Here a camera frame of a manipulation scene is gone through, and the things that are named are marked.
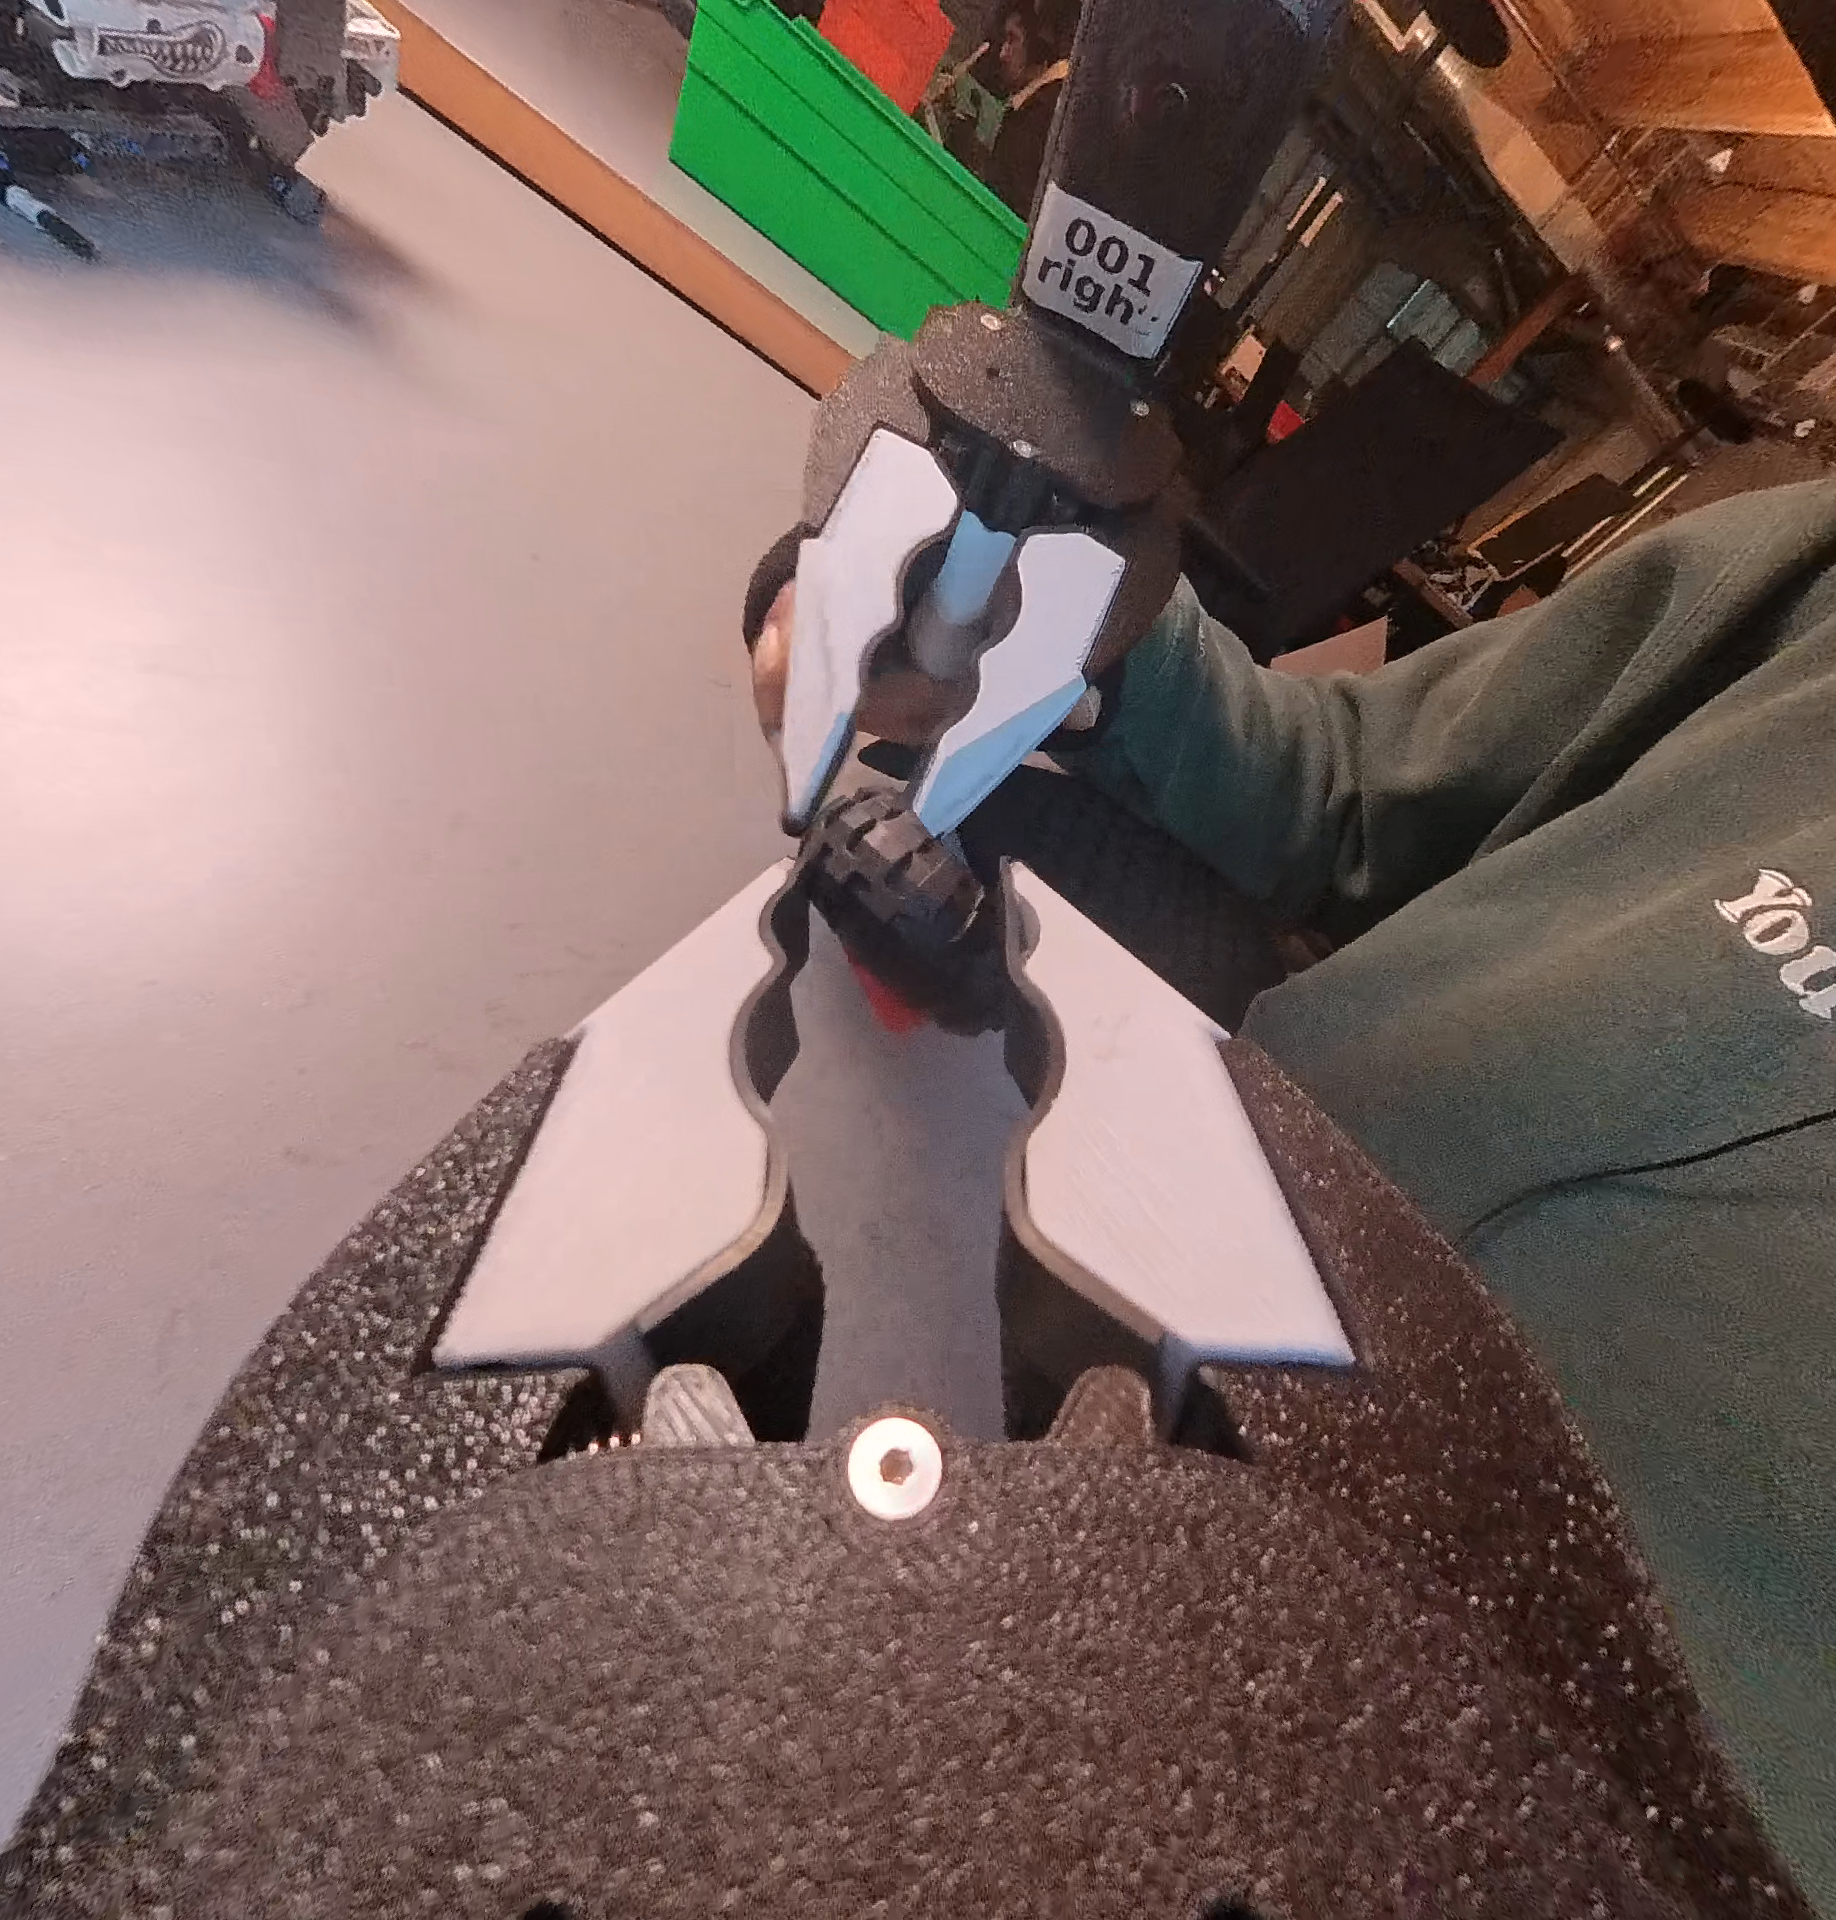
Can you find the white lego vehicle model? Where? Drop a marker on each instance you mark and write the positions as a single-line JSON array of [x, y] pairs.
[[140, 45]]

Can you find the person's right hand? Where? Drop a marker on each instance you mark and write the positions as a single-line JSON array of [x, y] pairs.
[[768, 678]]

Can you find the red plastic bin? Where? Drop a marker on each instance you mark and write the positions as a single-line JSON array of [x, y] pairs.
[[896, 45]]

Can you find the person's right forearm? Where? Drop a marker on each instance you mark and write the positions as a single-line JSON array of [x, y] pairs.
[[1279, 766]]

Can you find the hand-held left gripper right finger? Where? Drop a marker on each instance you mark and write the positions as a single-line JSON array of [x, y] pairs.
[[1175, 1188]]

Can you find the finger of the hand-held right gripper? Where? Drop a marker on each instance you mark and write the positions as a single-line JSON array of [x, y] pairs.
[[852, 572], [1044, 633]]

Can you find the green plastic bin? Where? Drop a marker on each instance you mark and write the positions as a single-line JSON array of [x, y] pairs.
[[814, 167]]

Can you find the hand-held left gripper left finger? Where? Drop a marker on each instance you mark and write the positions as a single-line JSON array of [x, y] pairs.
[[618, 1188]]

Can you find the person's green sweatshirt torso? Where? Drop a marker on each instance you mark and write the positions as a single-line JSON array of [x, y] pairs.
[[1640, 1200]]

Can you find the red lego wheel rim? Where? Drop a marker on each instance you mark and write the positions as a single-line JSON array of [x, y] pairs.
[[889, 998]]

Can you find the black knobby lego tire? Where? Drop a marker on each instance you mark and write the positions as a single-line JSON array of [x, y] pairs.
[[889, 871]]

